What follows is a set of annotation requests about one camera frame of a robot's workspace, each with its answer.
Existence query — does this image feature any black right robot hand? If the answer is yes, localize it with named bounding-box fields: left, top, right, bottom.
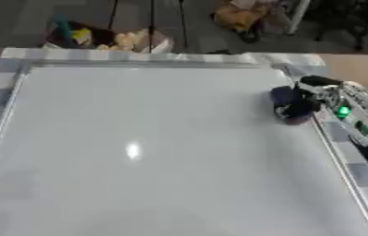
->
left=272, top=75, right=345, bottom=120

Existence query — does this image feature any dark blue whiteboard brush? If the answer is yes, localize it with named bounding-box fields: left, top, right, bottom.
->
left=268, top=85, right=316, bottom=125

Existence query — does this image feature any black chair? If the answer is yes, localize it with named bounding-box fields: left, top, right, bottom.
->
left=311, top=0, right=368, bottom=52

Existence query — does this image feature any yellow brown bag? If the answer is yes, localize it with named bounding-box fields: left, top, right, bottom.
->
left=210, top=0, right=274, bottom=43

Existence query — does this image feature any black tripod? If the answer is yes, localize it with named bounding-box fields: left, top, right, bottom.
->
left=106, top=0, right=190, bottom=53

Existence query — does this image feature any cream soft toy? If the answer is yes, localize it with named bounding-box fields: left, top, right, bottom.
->
left=96, top=29, right=151, bottom=52

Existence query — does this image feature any open bag of toys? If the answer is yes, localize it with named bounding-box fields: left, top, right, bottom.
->
left=40, top=14, right=176, bottom=54

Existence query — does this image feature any white post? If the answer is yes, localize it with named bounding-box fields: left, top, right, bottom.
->
left=283, top=0, right=313, bottom=35

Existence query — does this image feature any white whiteboard with silver frame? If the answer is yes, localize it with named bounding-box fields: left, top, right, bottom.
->
left=0, top=60, right=368, bottom=236

